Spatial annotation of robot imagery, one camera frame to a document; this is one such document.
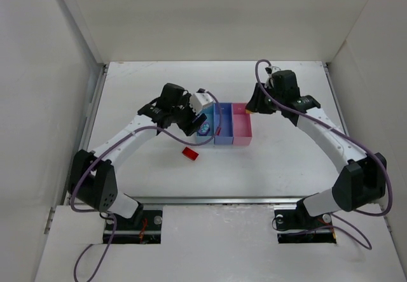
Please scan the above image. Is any purple flower top lego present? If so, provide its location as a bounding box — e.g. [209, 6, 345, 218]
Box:
[197, 121, 210, 136]

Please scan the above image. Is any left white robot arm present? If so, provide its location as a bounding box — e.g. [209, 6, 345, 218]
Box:
[68, 83, 214, 225]

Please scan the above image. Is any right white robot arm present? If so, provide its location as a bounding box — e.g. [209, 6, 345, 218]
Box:
[245, 66, 389, 228]

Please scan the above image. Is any light blue container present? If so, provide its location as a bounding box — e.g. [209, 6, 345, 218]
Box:
[195, 105, 216, 143]

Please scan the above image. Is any dark blue container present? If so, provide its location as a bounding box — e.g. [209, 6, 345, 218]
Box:
[214, 102, 233, 145]

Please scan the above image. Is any pink container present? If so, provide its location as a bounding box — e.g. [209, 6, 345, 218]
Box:
[232, 103, 252, 146]

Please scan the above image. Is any large red lego brick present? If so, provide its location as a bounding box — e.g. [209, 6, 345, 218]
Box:
[182, 147, 199, 161]

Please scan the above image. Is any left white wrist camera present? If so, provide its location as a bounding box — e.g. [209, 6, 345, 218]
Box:
[189, 89, 214, 114]

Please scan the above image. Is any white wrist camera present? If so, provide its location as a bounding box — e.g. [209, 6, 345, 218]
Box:
[189, 89, 214, 114]
[265, 66, 281, 88]

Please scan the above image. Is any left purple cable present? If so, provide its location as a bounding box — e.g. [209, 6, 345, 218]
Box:
[69, 90, 222, 281]

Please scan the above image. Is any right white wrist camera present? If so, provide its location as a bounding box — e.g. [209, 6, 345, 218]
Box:
[265, 66, 281, 88]

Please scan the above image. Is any aluminium rail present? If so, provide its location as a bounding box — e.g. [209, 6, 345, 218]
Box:
[132, 196, 303, 205]

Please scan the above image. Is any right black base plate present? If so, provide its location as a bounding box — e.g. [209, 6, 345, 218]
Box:
[272, 208, 336, 244]

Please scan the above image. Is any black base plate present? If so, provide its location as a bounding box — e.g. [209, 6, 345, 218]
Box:
[102, 207, 163, 244]
[272, 208, 336, 244]

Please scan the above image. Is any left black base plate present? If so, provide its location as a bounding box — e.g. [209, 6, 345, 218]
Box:
[102, 207, 163, 244]

